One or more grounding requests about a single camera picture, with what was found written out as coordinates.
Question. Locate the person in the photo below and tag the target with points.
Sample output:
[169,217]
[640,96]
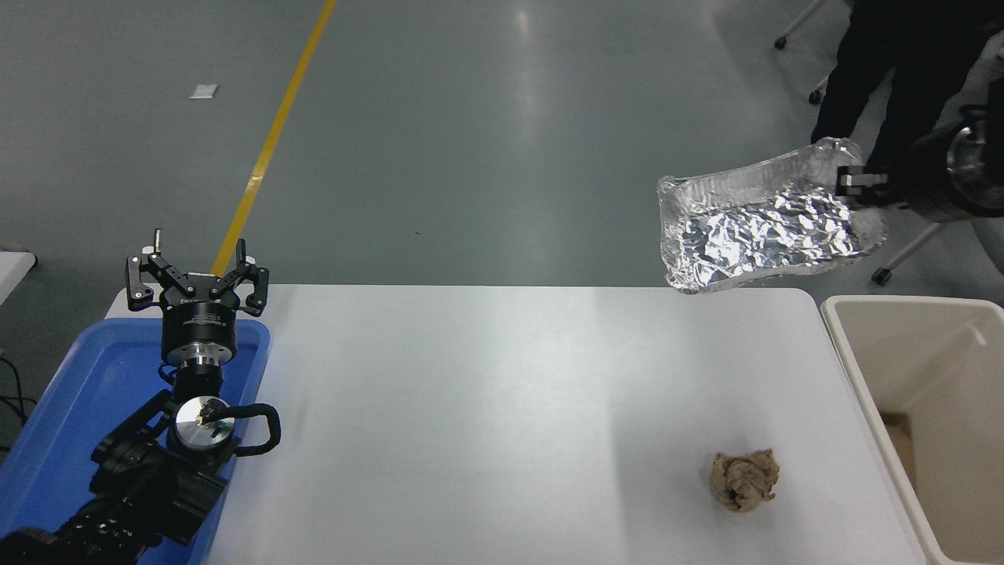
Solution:
[902,47]

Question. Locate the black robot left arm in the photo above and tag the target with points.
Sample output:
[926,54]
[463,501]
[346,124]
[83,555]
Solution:
[140,486]

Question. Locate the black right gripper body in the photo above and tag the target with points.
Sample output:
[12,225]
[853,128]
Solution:
[922,184]

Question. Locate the large pale bin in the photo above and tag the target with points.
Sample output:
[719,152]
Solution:
[925,353]

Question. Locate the crumpled tan paper ball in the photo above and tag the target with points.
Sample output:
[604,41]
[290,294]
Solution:
[743,480]

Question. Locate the blue plastic tray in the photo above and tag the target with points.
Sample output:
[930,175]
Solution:
[94,377]

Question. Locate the white side table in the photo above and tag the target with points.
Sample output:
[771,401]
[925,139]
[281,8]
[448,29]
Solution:
[9,275]

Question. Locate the brown cardboard piece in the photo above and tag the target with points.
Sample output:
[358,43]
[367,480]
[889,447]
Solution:
[902,447]

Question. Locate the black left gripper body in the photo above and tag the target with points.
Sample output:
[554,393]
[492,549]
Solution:
[198,324]

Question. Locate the foil plate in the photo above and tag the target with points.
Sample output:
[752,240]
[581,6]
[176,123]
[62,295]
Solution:
[753,227]

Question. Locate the grey-seated wheeled chair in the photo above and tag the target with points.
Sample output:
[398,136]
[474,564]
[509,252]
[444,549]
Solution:
[902,253]

